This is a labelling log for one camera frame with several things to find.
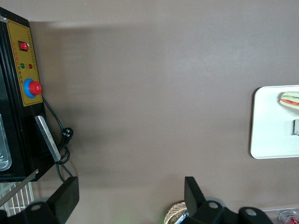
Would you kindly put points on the beige serving tray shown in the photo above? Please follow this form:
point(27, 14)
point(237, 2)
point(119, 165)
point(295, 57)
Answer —
point(268, 128)

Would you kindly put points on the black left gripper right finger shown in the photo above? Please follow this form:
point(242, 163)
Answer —
point(194, 198)

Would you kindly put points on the wicker basket with foil containers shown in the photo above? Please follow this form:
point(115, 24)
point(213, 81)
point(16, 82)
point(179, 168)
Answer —
point(172, 212)

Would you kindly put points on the clear acrylic bottle rack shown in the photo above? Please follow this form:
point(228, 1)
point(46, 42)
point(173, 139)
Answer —
point(271, 211)

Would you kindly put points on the metal tray in machine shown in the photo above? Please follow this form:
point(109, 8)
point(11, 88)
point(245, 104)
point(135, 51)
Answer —
point(3, 151)

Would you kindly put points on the unwrapped triangle sandwich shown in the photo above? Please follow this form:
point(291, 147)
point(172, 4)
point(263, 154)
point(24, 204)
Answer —
point(289, 100)

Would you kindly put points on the black gum box gold print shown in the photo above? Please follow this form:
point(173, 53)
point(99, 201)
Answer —
point(296, 127)

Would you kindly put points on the black sealing machine yellow panel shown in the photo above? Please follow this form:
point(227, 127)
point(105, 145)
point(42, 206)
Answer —
point(14, 116)

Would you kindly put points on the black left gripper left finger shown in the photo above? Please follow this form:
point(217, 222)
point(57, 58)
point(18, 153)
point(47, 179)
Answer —
point(65, 198)

